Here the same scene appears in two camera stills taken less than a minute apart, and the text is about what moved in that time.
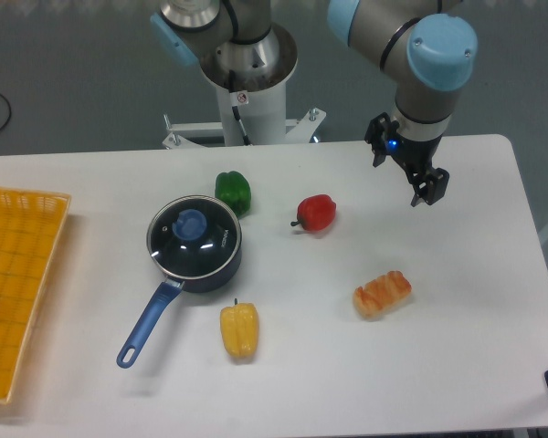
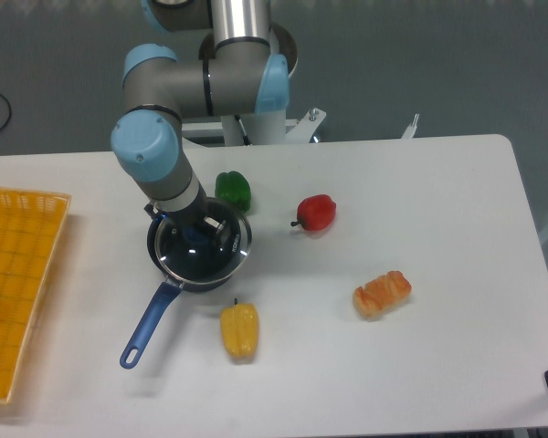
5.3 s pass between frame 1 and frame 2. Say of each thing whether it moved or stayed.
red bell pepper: stayed
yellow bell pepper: stayed
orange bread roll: stayed
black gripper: moved
